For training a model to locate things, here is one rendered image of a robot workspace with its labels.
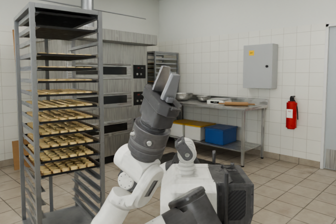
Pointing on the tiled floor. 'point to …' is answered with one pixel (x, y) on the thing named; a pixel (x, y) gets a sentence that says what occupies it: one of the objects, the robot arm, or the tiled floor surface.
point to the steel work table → (242, 146)
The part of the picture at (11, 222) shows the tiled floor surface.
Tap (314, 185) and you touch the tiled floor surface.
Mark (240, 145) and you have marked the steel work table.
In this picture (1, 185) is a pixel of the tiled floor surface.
